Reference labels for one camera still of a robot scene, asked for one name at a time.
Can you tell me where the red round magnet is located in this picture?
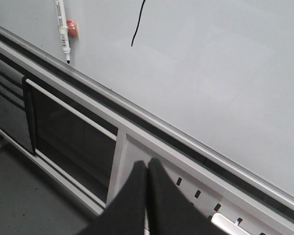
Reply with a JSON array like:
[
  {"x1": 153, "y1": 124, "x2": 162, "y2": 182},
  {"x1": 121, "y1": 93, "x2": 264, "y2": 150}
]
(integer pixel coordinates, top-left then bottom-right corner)
[{"x1": 67, "y1": 20, "x2": 78, "y2": 38}]

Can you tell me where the white plastic tray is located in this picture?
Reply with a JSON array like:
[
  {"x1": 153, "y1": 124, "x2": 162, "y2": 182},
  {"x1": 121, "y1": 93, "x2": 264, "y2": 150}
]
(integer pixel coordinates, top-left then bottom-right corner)
[{"x1": 144, "y1": 212, "x2": 250, "y2": 235}]

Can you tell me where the grey whiteboard stand frame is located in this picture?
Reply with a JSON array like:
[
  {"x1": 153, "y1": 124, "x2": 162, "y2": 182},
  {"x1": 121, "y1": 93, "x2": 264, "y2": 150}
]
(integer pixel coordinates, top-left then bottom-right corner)
[{"x1": 0, "y1": 35, "x2": 294, "y2": 235}]

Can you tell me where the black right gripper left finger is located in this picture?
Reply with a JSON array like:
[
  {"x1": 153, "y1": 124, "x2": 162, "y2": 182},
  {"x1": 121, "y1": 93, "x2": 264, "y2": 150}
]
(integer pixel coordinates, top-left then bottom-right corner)
[{"x1": 83, "y1": 161, "x2": 147, "y2": 235}]

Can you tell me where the white horizontal rod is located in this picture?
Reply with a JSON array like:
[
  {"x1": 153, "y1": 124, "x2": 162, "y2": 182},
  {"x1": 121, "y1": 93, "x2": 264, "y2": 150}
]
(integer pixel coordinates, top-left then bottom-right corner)
[{"x1": 26, "y1": 79, "x2": 117, "y2": 141}]

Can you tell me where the grey striped hanging cloth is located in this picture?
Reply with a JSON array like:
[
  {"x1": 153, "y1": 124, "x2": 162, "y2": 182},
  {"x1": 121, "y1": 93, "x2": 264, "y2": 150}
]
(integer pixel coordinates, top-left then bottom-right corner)
[{"x1": 0, "y1": 58, "x2": 36, "y2": 154}]

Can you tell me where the white marker black tip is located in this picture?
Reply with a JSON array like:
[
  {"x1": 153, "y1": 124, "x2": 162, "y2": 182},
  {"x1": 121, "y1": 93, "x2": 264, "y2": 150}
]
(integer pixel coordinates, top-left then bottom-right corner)
[{"x1": 54, "y1": 0, "x2": 71, "y2": 64}]

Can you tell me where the large whiteboard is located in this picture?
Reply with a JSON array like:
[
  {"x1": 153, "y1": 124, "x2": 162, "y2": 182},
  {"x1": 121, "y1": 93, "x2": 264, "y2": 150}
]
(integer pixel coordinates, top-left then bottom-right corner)
[{"x1": 0, "y1": 0, "x2": 294, "y2": 211}]

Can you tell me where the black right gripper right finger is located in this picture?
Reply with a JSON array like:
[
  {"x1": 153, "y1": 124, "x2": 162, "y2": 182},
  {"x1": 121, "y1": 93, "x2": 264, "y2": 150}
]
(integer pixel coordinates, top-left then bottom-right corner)
[{"x1": 147, "y1": 158, "x2": 225, "y2": 235}]

